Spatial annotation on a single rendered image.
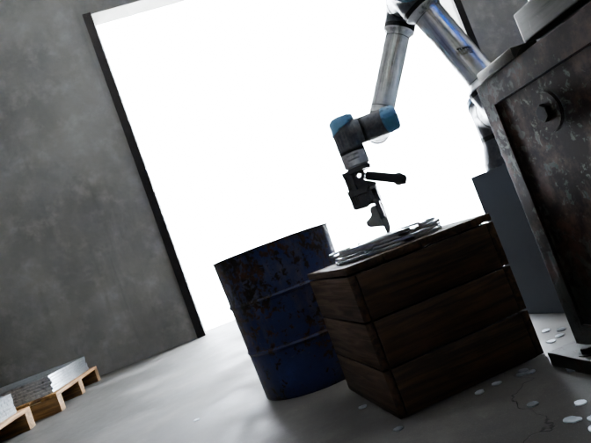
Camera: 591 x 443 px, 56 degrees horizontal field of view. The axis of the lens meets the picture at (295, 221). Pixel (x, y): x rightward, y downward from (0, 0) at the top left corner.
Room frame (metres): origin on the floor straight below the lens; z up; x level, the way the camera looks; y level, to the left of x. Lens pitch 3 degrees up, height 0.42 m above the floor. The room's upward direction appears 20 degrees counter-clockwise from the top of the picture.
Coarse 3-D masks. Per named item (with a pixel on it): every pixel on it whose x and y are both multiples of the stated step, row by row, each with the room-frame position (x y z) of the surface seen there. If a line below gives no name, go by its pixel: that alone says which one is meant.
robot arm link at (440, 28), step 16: (400, 0) 1.53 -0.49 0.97; (416, 0) 1.52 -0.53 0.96; (432, 0) 1.52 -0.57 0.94; (400, 16) 1.64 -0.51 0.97; (416, 16) 1.55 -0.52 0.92; (432, 16) 1.53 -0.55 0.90; (448, 16) 1.53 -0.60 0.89; (432, 32) 1.54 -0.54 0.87; (448, 32) 1.53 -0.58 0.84; (448, 48) 1.54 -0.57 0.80; (464, 48) 1.52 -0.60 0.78; (464, 64) 1.53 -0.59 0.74; (480, 64) 1.52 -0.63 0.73; (464, 80) 1.56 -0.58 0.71; (480, 112) 1.59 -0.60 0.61
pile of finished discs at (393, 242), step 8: (424, 224) 1.54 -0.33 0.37; (432, 224) 1.37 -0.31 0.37; (440, 224) 1.42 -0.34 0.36; (408, 232) 1.40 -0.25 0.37; (416, 232) 1.34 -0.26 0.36; (424, 232) 1.35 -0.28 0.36; (432, 232) 1.37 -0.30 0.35; (384, 240) 1.33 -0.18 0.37; (392, 240) 1.41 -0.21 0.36; (400, 240) 1.33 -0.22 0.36; (408, 240) 1.38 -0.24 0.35; (368, 248) 1.34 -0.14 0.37; (376, 248) 1.34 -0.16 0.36; (384, 248) 1.33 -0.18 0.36; (344, 256) 1.40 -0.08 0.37; (352, 256) 1.37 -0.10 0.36; (360, 256) 1.36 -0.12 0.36; (368, 256) 1.35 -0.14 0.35; (336, 264) 1.46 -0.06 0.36; (344, 264) 1.41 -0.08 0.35
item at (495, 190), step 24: (504, 168) 1.60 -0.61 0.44; (480, 192) 1.73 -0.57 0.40; (504, 192) 1.64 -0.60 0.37; (504, 216) 1.67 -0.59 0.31; (504, 240) 1.71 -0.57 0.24; (528, 240) 1.62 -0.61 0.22; (528, 264) 1.66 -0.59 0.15; (528, 288) 1.69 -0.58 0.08; (552, 288) 1.60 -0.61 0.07; (552, 312) 1.63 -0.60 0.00
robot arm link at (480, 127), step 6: (468, 102) 1.69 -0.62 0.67; (468, 108) 1.70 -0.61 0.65; (474, 108) 1.66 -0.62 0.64; (474, 114) 1.67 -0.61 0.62; (474, 120) 1.69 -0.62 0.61; (480, 120) 1.64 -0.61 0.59; (480, 126) 1.67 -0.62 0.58; (486, 126) 1.64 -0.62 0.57; (480, 132) 1.69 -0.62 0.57; (486, 132) 1.66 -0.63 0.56; (492, 132) 1.65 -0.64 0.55; (480, 138) 1.70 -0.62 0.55
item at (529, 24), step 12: (540, 0) 0.99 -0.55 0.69; (552, 0) 0.96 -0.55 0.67; (564, 0) 0.94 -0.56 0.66; (576, 0) 0.92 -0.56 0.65; (516, 12) 1.06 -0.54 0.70; (528, 12) 1.03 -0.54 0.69; (540, 12) 1.00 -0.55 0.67; (552, 12) 0.98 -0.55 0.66; (564, 12) 0.95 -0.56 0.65; (528, 24) 1.04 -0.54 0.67; (540, 24) 1.01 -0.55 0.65; (552, 24) 1.01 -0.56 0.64; (528, 36) 1.06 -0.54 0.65; (540, 36) 1.07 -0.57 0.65
